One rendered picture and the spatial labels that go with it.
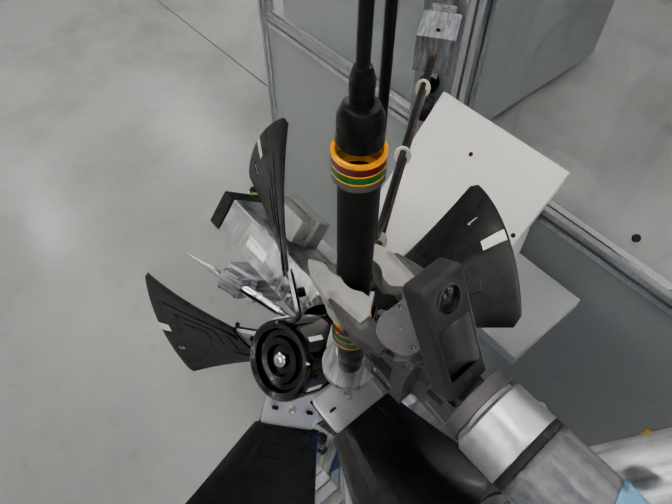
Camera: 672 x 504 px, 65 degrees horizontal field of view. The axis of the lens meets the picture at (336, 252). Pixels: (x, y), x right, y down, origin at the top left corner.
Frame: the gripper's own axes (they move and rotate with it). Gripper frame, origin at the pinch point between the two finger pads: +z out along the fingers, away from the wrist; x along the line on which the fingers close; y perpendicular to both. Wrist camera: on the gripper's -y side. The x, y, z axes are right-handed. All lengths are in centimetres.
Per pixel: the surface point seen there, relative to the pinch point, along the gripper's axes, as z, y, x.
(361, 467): -11.4, 32.2, -4.9
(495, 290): -10.7, 8.7, 14.8
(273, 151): 27.6, 11.9, 10.6
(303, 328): 6.6, 24.0, -0.5
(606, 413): -31, 100, 70
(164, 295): 33, 37, -12
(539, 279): 0, 64, 64
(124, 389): 89, 150, -31
